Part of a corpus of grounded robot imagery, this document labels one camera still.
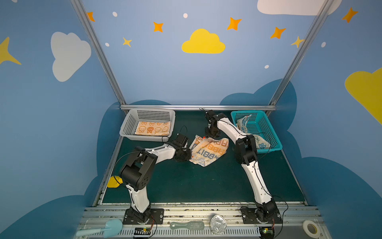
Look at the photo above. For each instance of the yellow plastic scoop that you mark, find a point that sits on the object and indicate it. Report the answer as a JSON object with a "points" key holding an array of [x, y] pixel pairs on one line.
{"points": [[114, 182]]}

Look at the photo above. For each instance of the left small circuit board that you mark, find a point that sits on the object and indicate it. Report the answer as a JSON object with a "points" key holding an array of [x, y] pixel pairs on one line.
{"points": [[141, 233]]}

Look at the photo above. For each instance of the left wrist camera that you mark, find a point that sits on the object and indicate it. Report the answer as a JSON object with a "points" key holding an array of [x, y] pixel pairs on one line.
{"points": [[181, 140]]}

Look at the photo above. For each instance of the right small circuit board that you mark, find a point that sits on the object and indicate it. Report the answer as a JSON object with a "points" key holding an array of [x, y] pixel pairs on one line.
{"points": [[266, 233]]}

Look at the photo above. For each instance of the cream rabbit lettered towel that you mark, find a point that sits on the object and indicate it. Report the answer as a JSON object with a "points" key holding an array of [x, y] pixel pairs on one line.
{"points": [[206, 150]]}

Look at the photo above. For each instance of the aluminium frame left post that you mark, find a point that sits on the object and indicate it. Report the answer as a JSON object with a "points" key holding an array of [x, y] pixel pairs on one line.
{"points": [[87, 25]]}

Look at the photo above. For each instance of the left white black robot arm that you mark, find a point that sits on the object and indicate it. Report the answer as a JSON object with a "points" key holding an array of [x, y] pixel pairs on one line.
{"points": [[137, 171]]}

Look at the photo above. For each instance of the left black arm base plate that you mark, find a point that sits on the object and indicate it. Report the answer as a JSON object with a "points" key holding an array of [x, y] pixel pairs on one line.
{"points": [[156, 215]]}

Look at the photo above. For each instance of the aluminium frame right post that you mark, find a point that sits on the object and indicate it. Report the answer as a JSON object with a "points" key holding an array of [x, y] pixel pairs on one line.
{"points": [[314, 29]]}

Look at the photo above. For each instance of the teal perforated plastic basket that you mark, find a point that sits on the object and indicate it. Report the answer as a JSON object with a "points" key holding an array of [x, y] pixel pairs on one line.
{"points": [[259, 124]]}

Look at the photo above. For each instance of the green plastic brush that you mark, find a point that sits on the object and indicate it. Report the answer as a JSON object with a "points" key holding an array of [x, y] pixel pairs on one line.
{"points": [[193, 225]]}

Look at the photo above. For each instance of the small circuit board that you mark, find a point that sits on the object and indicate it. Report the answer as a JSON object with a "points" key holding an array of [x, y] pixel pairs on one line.
{"points": [[266, 233], [141, 233]]}

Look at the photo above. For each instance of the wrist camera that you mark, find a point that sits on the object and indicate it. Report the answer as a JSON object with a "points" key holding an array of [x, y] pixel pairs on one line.
{"points": [[209, 115], [181, 140]]}

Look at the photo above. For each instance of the orange white patterned towel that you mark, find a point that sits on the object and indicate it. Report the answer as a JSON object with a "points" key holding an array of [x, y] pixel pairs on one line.
{"points": [[147, 128]]}

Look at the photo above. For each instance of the aluminium front rail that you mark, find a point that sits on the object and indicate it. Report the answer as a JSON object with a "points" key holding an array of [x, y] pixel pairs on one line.
{"points": [[292, 215]]}

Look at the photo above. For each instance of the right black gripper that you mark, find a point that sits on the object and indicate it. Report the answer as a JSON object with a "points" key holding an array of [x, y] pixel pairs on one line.
{"points": [[212, 131]]}

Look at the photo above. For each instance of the white tape roll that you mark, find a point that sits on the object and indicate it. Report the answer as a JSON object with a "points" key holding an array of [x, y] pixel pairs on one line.
{"points": [[311, 229]]}

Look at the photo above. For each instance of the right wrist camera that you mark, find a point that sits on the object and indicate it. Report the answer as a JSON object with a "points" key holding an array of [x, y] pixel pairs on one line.
{"points": [[209, 115]]}

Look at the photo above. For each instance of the white perforated plastic basket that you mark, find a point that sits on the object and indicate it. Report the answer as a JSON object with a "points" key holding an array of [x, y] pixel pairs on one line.
{"points": [[134, 116]]}

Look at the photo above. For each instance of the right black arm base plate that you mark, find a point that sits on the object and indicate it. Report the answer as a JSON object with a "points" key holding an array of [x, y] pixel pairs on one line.
{"points": [[249, 215]]}

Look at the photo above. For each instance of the aluminium frame post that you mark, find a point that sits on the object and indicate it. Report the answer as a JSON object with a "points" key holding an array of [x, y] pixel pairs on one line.
{"points": [[87, 25], [314, 29]]}

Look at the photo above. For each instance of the blue patterned towel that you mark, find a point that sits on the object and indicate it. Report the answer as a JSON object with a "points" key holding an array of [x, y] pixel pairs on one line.
{"points": [[260, 142]]}

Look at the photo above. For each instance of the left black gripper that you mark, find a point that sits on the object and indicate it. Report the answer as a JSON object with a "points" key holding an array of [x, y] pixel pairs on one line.
{"points": [[185, 154]]}

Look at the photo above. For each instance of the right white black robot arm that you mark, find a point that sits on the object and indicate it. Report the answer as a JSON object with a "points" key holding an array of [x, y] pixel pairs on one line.
{"points": [[246, 155]]}

